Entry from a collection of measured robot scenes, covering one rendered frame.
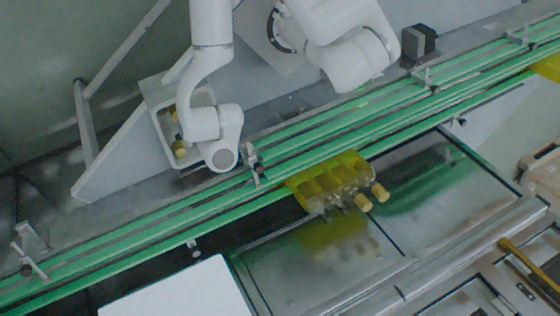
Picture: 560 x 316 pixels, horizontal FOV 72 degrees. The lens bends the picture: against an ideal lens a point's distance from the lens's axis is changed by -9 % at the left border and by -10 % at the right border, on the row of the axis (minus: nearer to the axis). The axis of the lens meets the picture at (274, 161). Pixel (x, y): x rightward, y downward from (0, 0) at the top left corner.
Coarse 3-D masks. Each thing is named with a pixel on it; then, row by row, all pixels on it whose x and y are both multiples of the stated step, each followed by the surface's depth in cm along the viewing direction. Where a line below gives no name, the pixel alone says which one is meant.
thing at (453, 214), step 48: (432, 144) 152; (432, 192) 136; (480, 192) 132; (240, 240) 133; (432, 240) 122; (480, 240) 116; (528, 240) 118; (96, 288) 126; (384, 288) 112; (432, 288) 110; (480, 288) 109; (528, 288) 107
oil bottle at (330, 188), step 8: (312, 168) 125; (320, 168) 125; (312, 176) 123; (320, 176) 122; (328, 176) 122; (320, 184) 120; (328, 184) 120; (336, 184) 119; (328, 192) 118; (336, 192) 118; (328, 200) 118
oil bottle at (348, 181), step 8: (328, 160) 127; (336, 160) 126; (328, 168) 125; (336, 168) 124; (344, 168) 123; (336, 176) 122; (344, 176) 121; (352, 176) 121; (344, 184) 119; (352, 184) 119; (344, 192) 120
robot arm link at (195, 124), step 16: (192, 48) 84; (208, 48) 82; (224, 48) 83; (192, 64) 85; (208, 64) 83; (224, 64) 85; (192, 80) 84; (176, 96) 87; (192, 112) 88; (208, 112) 89; (192, 128) 87; (208, 128) 88
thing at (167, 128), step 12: (192, 96) 116; (204, 96) 116; (156, 108) 105; (156, 120) 107; (168, 120) 117; (168, 132) 119; (168, 144) 118; (168, 156) 115; (192, 156) 121; (180, 168) 120
